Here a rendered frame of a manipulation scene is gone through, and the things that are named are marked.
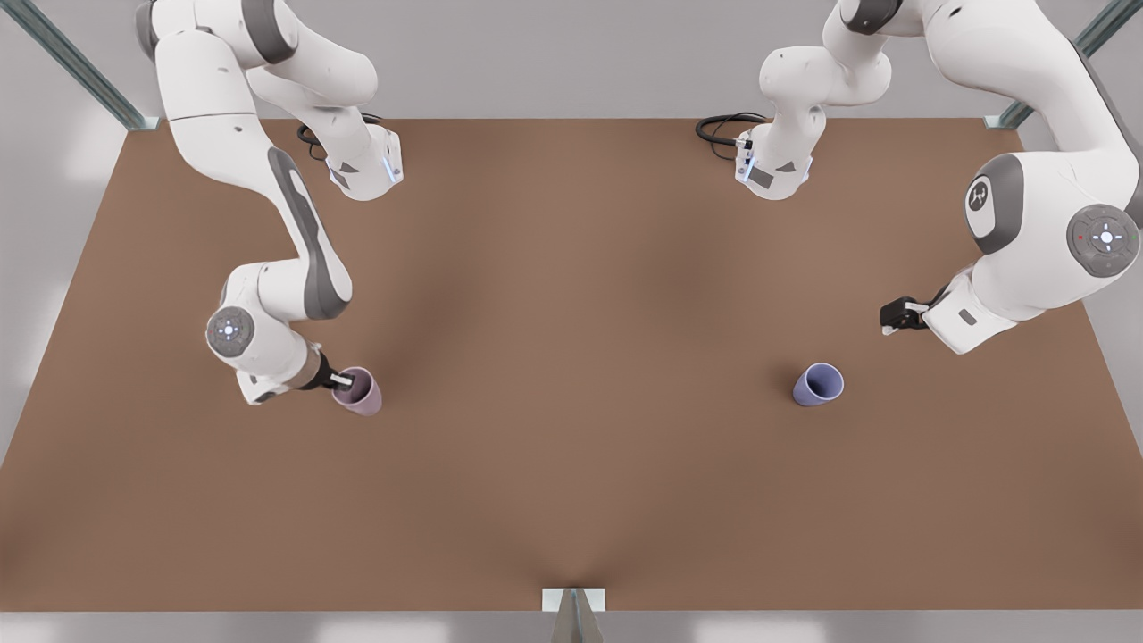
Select black cable loop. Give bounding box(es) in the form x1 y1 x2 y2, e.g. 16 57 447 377
696 113 771 163
296 113 383 163

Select purple cup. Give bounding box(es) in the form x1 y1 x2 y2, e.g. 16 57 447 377
792 363 845 408

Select silver frame post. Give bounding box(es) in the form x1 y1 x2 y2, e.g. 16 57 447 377
984 0 1143 131
0 0 162 132
542 588 606 643

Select pink cup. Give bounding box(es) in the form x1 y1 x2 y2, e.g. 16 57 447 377
332 367 383 417

